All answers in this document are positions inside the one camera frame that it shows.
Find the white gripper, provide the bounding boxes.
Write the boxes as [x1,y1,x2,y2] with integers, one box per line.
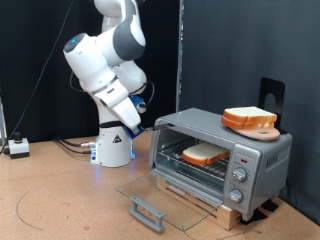
[93,83,143,135]

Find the toy bread slice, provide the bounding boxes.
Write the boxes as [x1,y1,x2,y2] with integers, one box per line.
[181,142,231,166]
[222,105,278,124]
[220,115,276,131]

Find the silver oven knob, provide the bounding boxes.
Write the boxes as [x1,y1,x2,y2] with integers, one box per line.
[227,188,244,204]
[232,167,248,183]

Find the silver toaster oven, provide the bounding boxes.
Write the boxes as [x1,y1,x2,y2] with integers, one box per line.
[148,107,294,222]

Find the black backdrop curtain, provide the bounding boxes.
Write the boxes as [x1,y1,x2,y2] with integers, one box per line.
[0,0,183,145]

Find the vertical metal pole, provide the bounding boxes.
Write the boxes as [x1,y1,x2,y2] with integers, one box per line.
[175,0,186,114]

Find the emergency stop button box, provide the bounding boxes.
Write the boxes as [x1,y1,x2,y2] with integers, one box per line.
[8,131,31,160]

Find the round wooden serving board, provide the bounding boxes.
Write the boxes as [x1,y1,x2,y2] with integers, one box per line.
[232,127,282,142]

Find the slatted wooden block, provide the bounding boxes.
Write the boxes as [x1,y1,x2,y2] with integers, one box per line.
[156,176,243,232]

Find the grey backdrop curtain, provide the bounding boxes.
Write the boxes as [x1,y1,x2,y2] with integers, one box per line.
[183,0,320,225]

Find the black foam pad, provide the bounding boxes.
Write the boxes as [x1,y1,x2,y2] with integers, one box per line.
[261,199,279,213]
[240,208,269,226]

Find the black metal bookend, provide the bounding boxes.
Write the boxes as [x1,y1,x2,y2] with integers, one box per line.
[258,77,288,135]

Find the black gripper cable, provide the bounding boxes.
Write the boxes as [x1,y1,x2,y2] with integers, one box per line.
[69,70,156,110]

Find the black cable with silver plug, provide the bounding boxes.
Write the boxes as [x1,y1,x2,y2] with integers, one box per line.
[53,135,98,148]

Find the black base cable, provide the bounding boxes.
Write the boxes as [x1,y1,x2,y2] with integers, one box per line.
[56,139,94,155]

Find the wire oven rack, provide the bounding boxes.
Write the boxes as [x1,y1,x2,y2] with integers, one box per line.
[157,137,233,182]

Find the long black hanging cable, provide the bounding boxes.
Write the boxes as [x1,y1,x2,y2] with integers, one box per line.
[0,0,76,154]

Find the metal frame bar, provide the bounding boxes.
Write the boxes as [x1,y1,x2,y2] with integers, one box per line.
[0,98,7,148]

